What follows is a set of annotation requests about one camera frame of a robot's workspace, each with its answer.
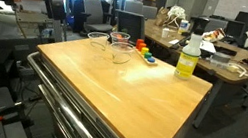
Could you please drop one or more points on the steel tool cart handle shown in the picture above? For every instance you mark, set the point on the steel tool cart handle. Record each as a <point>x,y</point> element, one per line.
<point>63,112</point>

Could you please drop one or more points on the snack bag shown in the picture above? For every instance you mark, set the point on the snack bag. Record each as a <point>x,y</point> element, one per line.
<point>214,36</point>

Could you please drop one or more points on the white paper cup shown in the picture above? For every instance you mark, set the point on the white paper cup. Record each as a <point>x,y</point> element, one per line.
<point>165,33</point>

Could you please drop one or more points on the blue peg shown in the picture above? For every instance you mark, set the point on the blue peg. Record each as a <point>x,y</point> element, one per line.
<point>150,59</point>

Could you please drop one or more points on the grey office chair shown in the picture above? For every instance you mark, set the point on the grey office chair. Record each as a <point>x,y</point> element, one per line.
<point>94,21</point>

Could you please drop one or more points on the grey tape roll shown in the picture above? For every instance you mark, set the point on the grey tape roll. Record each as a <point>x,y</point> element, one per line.
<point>221,57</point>

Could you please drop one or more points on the red orange peg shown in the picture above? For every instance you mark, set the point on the red orange peg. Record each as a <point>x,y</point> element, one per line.
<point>139,41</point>

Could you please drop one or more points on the wooden peg toy tray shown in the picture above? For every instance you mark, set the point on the wooden peg toy tray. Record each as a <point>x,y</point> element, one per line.
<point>145,60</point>

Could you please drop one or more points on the clear plastic cup green band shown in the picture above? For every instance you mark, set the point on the clear plastic cup green band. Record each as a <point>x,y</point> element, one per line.
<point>121,52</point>

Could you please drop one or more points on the white paper sheet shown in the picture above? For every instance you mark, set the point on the white paper sheet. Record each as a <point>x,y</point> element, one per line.
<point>207,46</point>

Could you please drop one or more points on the yellow peg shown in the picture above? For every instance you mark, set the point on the yellow peg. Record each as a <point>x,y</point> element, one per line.
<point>144,50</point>

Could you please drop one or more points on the black mesh office chair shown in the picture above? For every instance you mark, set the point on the black mesh office chair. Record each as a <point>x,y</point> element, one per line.
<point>132,24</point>

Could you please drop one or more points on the yellow label spray bottle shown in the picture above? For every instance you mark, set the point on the yellow label spray bottle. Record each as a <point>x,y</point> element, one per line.
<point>189,55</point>

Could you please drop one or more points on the green peg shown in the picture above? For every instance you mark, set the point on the green peg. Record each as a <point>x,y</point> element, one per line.
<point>147,55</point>

